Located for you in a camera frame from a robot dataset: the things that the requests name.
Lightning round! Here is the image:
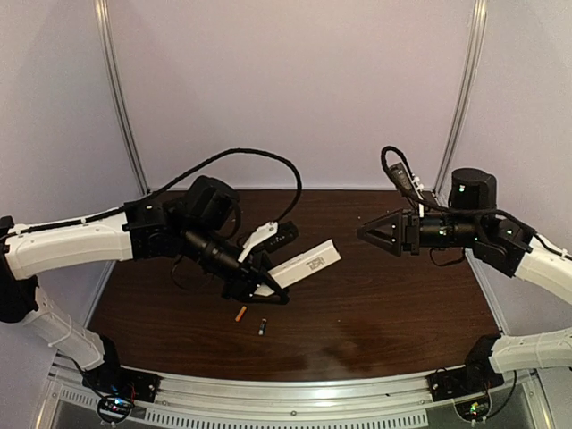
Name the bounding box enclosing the orange AA battery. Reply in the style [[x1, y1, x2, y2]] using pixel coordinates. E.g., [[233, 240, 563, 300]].
[[235, 306, 248, 323]]

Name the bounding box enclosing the white remote control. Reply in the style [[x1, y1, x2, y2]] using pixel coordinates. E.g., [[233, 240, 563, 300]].
[[269, 240, 341, 290]]

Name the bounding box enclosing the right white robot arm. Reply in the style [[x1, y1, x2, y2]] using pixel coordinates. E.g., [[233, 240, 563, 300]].
[[357, 168, 571, 387]]

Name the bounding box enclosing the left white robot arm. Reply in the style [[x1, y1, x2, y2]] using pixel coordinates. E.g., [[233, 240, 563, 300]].
[[1, 176, 290, 392]]

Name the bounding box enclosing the black AA battery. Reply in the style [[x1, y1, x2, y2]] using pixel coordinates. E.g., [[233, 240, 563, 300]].
[[257, 318, 267, 336]]

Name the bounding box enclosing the right black camera cable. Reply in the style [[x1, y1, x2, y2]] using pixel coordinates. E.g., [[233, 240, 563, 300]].
[[380, 144, 572, 260]]

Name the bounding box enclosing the black camera cable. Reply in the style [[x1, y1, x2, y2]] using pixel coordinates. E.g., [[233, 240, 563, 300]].
[[380, 144, 572, 260], [0, 148, 303, 242]]

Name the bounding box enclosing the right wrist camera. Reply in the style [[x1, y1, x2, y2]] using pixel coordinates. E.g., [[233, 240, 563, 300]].
[[389, 163, 424, 199]]

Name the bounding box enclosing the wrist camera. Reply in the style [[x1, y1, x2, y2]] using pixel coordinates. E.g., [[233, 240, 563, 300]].
[[238, 222, 299, 263], [389, 163, 424, 199]]

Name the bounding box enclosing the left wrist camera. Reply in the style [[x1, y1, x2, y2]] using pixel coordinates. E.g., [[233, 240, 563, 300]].
[[238, 222, 299, 263]]

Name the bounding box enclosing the left black camera cable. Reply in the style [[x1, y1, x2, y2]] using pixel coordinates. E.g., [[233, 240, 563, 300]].
[[0, 148, 303, 242]]

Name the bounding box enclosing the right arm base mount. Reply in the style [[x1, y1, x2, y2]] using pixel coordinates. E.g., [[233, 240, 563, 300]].
[[426, 364, 504, 425]]

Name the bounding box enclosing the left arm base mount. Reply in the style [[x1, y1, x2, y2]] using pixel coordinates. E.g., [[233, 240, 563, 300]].
[[80, 367, 161, 426]]

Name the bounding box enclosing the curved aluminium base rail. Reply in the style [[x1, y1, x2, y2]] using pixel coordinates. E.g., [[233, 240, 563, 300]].
[[44, 352, 546, 429]]

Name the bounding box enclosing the right aluminium frame post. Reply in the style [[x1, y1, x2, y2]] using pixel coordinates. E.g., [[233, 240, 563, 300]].
[[433, 0, 488, 198]]

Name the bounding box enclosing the aluminium frame post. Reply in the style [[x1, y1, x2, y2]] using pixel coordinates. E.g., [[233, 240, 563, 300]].
[[94, 0, 150, 195], [433, 0, 488, 198]]

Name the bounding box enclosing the left aluminium frame post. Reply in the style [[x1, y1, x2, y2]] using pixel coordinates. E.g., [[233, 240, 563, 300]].
[[94, 0, 150, 195]]

